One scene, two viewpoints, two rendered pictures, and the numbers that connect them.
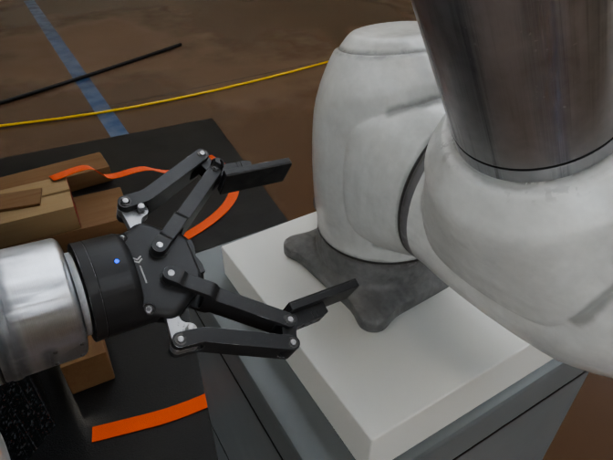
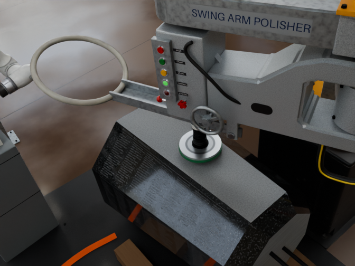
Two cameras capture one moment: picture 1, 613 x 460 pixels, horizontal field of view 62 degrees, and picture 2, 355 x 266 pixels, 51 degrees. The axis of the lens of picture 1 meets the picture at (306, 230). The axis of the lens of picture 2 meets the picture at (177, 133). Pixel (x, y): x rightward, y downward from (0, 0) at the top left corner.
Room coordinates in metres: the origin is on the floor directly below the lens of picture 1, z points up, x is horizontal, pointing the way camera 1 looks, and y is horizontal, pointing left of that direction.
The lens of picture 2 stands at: (2.21, 0.88, 2.18)
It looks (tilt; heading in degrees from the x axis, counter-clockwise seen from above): 43 degrees down; 173
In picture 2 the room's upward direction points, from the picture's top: 7 degrees counter-clockwise
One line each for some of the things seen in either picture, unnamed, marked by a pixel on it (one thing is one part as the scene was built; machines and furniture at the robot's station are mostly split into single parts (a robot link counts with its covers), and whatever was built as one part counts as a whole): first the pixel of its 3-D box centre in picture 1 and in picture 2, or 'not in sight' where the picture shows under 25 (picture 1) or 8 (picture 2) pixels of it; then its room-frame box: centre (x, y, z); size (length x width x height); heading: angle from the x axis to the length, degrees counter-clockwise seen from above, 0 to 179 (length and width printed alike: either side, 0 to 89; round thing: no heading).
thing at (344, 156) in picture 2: not in sight; (324, 154); (0.77, 1.99, 0.37); 0.66 x 0.66 x 0.74; 25
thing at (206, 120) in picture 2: not in sight; (210, 115); (1.08, 1.17, 1.18); 0.15 x 0.10 x 0.15; 50
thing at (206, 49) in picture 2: not in sight; (212, 73); (0.96, 1.22, 1.30); 0.36 x 0.22 x 0.45; 50
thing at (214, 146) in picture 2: not in sight; (200, 144); (0.91, 1.15, 0.85); 0.21 x 0.21 x 0.01
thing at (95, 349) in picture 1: (80, 337); (137, 265); (1.03, 0.68, 0.07); 0.30 x 0.12 x 0.12; 28
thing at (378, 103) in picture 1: (395, 138); not in sight; (0.48, -0.09, 1.02); 0.18 x 0.16 x 0.22; 34
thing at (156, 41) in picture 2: not in sight; (165, 70); (0.95, 1.03, 1.35); 0.08 x 0.03 x 0.28; 50
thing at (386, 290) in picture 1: (371, 233); not in sight; (0.50, -0.08, 0.88); 0.22 x 0.18 x 0.06; 34
